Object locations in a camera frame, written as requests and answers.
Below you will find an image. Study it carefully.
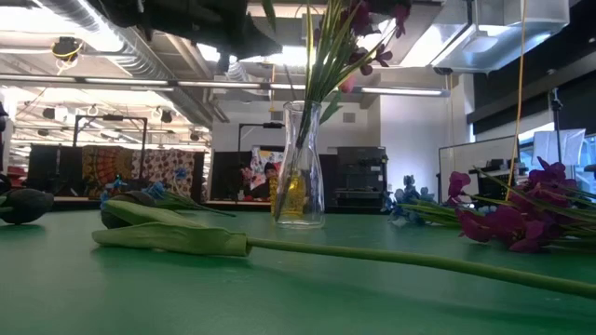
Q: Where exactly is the black partition panel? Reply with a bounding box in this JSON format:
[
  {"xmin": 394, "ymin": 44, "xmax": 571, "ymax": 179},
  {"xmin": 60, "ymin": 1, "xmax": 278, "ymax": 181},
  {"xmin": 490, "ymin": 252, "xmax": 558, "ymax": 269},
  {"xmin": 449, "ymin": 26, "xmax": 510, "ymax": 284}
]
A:
[
  {"xmin": 209, "ymin": 151, "xmax": 255, "ymax": 201},
  {"xmin": 27, "ymin": 144, "xmax": 84, "ymax": 196}
]

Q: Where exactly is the silver vent hood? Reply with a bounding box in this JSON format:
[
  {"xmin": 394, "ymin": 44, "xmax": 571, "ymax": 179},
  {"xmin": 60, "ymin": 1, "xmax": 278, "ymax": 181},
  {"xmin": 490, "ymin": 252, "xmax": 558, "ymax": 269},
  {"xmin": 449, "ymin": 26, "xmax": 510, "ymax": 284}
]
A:
[{"xmin": 430, "ymin": 0, "xmax": 572, "ymax": 75}]

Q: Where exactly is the black camera gantry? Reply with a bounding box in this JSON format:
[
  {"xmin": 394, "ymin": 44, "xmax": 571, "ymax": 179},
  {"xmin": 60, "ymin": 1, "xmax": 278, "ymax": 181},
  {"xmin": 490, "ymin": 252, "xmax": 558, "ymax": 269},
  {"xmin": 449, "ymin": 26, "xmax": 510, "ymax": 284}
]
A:
[
  {"xmin": 72, "ymin": 114, "xmax": 149, "ymax": 181},
  {"xmin": 237, "ymin": 121, "xmax": 285, "ymax": 154}
]

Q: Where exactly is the orange mandala tapestry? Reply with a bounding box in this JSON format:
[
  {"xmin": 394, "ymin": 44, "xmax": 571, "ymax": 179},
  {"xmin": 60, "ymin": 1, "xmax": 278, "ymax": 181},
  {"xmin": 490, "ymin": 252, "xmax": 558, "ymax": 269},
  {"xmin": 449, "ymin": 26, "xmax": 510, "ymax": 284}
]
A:
[{"xmin": 81, "ymin": 144, "xmax": 135, "ymax": 199}]

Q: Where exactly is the black pegboard desk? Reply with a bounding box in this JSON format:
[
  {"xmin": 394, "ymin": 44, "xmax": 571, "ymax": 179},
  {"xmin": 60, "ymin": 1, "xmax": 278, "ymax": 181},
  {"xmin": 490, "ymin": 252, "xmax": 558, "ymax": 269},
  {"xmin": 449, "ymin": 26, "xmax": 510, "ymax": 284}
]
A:
[{"xmin": 467, "ymin": 157, "xmax": 530, "ymax": 201}]

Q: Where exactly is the clear glass vase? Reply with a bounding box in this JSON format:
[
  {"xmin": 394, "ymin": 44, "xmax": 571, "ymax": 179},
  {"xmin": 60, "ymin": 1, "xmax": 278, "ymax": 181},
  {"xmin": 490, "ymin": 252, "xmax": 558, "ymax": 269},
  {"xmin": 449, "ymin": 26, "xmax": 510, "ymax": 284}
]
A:
[{"xmin": 274, "ymin": 100, "xmax": 327, "ymax": 229}]

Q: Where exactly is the green tulip stem with leaves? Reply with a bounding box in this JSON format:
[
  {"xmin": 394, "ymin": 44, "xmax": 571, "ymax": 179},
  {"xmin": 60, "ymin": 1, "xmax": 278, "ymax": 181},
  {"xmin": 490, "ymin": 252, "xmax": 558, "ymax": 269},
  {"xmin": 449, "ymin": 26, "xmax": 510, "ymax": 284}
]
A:
[{"xmin": 91, "ymin": 189, "xmax": 596, "ymax": 302}]

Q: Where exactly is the black ceiling dome device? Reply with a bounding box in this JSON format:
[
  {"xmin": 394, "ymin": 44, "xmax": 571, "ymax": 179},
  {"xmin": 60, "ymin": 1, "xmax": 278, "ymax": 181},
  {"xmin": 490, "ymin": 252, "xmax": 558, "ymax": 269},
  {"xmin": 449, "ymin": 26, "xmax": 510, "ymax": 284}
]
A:
[{"xmin": 49, "ymin": 35, "xmax": 85, "ymax": 64}]

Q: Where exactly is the colourful poster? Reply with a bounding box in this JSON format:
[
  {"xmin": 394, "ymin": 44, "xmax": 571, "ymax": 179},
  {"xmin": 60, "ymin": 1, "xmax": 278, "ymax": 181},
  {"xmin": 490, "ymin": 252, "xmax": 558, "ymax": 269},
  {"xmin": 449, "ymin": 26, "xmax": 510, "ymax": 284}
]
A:
[{"xmin": 250, "ymin": 146, "xmax": 286, "ymax": 201}]

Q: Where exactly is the white sheet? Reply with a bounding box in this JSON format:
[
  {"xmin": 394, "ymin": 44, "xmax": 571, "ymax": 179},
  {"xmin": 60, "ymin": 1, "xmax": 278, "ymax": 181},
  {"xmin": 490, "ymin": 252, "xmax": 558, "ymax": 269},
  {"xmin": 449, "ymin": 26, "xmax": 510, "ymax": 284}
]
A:
[{"xmin": 532, "ymin": 128, "xmax": 587, "ymax": 168}]

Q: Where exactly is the small pink flower vase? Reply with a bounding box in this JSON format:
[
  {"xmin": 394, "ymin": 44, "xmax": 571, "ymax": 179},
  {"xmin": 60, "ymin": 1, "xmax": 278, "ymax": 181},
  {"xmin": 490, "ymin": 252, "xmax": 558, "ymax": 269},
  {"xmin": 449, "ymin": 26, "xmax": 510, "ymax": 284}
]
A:
[{"xmin": 237, "ymin": 166, "xmax": 256, "ymax": 202}]

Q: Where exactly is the pink artificial tulip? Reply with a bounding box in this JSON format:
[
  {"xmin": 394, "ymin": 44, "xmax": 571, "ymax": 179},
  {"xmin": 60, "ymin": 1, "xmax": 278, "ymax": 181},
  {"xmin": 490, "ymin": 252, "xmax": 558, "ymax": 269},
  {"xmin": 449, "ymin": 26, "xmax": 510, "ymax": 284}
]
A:
[{"xmin": 318, "ymin": 74, "xmax": 358, "ymax": 126}]

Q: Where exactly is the black tripod stand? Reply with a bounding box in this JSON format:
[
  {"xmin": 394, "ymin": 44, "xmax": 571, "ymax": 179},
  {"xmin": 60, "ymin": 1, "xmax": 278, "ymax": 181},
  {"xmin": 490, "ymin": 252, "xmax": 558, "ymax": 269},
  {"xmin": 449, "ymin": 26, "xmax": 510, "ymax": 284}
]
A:
[{"xmin": 548, "ymin": 87, "xmax": 567, "ymax": 199}]

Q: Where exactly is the black equipment rack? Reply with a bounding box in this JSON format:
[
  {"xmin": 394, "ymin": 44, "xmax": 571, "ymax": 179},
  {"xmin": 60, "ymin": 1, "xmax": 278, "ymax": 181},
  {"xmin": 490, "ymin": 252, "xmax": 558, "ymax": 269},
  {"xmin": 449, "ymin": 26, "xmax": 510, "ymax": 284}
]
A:
[{"xmin": 332, "ymin": 146, "xmax": 390, "ymax": 209}]

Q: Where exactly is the magenta artificial flower bunch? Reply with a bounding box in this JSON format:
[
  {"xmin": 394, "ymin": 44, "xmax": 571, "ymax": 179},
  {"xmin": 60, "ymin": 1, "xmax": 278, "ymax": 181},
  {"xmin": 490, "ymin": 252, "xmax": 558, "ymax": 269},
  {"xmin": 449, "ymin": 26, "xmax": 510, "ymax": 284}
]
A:
[
  {"xmin": 445, "ymin": 155, "xmax": 596, "ymax": 256},
  {"xmin": 274, "ymin": 0, "xmax": 413, "ymax": 220}
]

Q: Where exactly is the dark artificial tulip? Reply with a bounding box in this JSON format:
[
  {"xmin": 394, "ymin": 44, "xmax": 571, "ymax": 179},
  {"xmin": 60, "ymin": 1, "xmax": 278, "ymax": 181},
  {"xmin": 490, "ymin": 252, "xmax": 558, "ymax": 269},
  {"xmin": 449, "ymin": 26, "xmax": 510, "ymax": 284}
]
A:
[{"xmin": 0, "ymin": 187, "xmax": 56, "ymax": 226}]

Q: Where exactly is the yellow hanging cable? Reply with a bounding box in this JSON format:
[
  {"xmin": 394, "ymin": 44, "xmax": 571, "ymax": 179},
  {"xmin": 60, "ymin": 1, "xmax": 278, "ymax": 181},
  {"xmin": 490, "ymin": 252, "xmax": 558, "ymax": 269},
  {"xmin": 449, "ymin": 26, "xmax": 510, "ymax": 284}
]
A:
[{"xmin": 505, "ymin": 0, "xmax": 528, "ymax": 190}]

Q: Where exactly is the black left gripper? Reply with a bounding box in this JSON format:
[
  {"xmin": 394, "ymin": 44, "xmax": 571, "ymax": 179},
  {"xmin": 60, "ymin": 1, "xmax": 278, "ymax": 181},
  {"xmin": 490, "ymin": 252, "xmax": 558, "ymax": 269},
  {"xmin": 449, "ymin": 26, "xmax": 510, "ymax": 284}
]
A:
[{"xmin": 88, "ymin": 0, "xmax": 283, "ymax": 60}]

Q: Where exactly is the glass partition panel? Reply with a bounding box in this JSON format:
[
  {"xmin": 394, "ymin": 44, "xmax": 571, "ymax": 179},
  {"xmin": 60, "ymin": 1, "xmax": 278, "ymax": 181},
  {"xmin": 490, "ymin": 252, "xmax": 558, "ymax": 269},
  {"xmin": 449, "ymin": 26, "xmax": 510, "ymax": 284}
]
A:
[{"xmin": 437, "ymin": 134, "xmax": 522, "ymax": 206}]

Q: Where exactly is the white floral tapestry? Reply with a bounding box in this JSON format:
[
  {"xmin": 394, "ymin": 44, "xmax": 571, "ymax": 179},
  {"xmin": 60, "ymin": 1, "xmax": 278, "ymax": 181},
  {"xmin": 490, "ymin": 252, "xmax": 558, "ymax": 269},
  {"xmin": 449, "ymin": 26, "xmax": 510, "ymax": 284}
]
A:
[{"xmin": 131, "ymin": 148, "xmax": 196, "ymax": 204}]

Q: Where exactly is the green table mat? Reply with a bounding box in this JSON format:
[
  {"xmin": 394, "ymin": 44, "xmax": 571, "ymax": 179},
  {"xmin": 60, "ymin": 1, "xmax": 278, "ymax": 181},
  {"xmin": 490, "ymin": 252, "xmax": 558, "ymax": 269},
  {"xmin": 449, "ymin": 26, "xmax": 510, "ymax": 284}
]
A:
[{"xmin": 0, "ymin": 207, "xmax": 596, "ymax": 335}]

